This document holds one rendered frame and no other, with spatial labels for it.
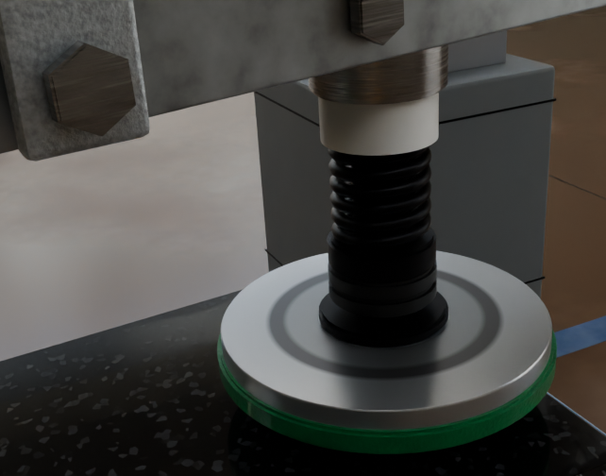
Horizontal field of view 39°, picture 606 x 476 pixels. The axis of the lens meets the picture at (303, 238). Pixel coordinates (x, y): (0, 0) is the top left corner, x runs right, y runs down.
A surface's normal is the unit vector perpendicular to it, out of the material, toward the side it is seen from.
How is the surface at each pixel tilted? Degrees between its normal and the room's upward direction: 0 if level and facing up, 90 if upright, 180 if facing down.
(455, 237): 90
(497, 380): 0
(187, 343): 0
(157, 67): 90
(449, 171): 90
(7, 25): 90
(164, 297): 0
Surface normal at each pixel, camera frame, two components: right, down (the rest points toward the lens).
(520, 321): -0.06, -0.91
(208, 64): 0.54, 0.31
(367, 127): -0.30, 0.40
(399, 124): 0.28, 0.37
